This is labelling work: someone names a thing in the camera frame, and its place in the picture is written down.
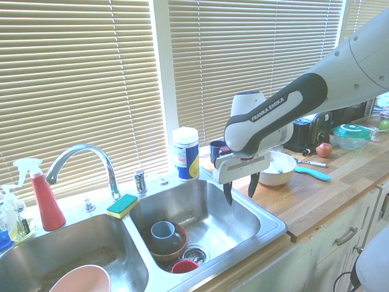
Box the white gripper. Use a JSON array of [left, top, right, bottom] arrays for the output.
[[212, 150, 272, 206]]

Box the stainless steel double sink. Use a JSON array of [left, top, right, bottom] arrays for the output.
[[0, 177, 288, 292]]

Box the small chrome sink knob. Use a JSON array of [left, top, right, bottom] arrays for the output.
[[82, 196, 97, 213]]

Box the white ceramic bowl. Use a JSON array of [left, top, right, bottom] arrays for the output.
[[258, 151, 297, 187]]

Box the dark blue cup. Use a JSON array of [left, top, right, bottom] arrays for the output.
[[209, 140, 227, 164]]

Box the white wipes canister blue label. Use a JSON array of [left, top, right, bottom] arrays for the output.
[[171, 127, 201, 183]]

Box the metal drain strainer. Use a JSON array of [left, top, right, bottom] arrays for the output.
[[181, 244, 212, 264]]

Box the silver metal utensil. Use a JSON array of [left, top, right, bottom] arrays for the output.
[[292, 157, 330, 169]]

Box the brown wooden bowl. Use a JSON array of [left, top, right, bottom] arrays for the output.
[[142, 221, 189, 264]]

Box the grey mug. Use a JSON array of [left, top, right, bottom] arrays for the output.
[[150, 221, 182, 255]]

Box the red apple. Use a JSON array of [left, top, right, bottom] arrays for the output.
[[315, 142, 333, 159]]

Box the black toaster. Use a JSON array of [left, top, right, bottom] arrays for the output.
[[283, 111, 334, 153]]

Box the red cup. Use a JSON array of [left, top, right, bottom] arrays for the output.
[[170, 259, 200, 274]]

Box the white kitchen cabinet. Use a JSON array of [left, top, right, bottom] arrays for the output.
[[285, 179, 389, 292]]

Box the green and yellow sponge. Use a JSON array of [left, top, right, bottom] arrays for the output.
[[106, 193, 140, 220]]

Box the clear container green lid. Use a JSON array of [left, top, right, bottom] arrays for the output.
[[332, 123, 373, 151]]

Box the medium beige window blind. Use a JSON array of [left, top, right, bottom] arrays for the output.
[[168, 0, 345, 147]]

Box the black countertop appliance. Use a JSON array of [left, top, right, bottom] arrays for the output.
[[329, 99, 378, 126]]

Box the chrome curved faucet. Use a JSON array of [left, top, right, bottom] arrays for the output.
[[44, 144, 122, 202]]

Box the small clear plastic container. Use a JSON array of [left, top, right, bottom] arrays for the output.
[[368, 127, 383, 143]]

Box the grey rounded robot housing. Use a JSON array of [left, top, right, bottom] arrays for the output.
[[354, 229, 389, 292]]

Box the pink bowl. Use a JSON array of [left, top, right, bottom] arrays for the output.
[[48, 264, 112, 292]]

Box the wide beige window blind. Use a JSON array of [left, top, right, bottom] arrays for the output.
[[0, 0, 170, 208]]

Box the red spray bottle white trigger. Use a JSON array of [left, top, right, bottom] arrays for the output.
[[12, 158, 67, 232]]

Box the yellowish clear jar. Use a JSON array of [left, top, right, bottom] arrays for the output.
[[8, 209, 37, 243]]

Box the clear pump soap bottle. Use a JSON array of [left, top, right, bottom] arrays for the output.
[[0, 183, 18, 232]]

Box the blue liquid bottle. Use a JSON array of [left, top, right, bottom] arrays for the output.
[[0, 224, 13, 251]]

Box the teal handled utensil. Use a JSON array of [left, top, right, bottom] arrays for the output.
[[294, 165, 332, 183]]

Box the metal drawer handle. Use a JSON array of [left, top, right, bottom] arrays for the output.
[[334, 226, 359, 247]]

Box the black cable loop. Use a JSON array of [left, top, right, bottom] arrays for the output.
[[332, 261, 363, 292]]

